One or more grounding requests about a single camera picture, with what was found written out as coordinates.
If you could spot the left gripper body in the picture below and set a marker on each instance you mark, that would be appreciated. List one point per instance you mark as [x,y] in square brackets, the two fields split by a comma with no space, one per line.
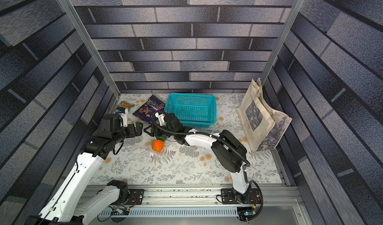
[132,131]

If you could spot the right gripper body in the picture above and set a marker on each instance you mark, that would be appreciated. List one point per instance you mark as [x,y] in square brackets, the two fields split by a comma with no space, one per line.
[160,128]

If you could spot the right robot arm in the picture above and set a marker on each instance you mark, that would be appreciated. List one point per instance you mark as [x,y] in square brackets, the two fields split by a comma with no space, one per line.
[230,153]

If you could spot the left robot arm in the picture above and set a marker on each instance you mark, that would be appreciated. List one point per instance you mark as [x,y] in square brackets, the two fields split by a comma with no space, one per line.
[62,209]

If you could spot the purple candy bag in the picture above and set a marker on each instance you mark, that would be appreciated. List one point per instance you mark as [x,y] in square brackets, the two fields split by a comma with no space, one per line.
[146,111]

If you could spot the teal plastic basket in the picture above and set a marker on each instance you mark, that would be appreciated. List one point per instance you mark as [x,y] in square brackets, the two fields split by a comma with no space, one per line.
[193,110]

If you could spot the small orange green snack bag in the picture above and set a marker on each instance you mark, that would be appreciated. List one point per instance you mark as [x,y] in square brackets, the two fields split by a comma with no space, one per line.
[124,104]

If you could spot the beige canvas tote bag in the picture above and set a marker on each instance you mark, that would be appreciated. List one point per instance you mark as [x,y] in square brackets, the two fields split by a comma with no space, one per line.
[262,125]

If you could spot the right circuit board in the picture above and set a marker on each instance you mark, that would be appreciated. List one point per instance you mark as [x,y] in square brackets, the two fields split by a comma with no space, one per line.
[246,214]

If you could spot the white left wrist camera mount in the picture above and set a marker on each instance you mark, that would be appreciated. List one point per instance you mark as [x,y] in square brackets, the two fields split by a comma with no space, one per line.
[123,114]

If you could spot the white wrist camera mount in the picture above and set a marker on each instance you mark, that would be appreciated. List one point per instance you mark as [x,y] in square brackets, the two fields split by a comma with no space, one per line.
[123,114]
[161,118]

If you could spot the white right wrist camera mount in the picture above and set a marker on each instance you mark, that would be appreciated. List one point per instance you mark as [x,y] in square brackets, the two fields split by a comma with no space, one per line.
[161,118]

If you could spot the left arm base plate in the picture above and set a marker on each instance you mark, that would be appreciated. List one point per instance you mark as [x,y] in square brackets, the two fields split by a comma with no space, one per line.
[130,197]

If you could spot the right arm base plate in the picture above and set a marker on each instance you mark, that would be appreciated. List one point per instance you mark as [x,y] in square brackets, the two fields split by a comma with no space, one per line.
[231,196]

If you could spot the aluminium rail frame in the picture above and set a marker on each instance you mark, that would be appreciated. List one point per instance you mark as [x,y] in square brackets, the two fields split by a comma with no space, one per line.
[198,205]

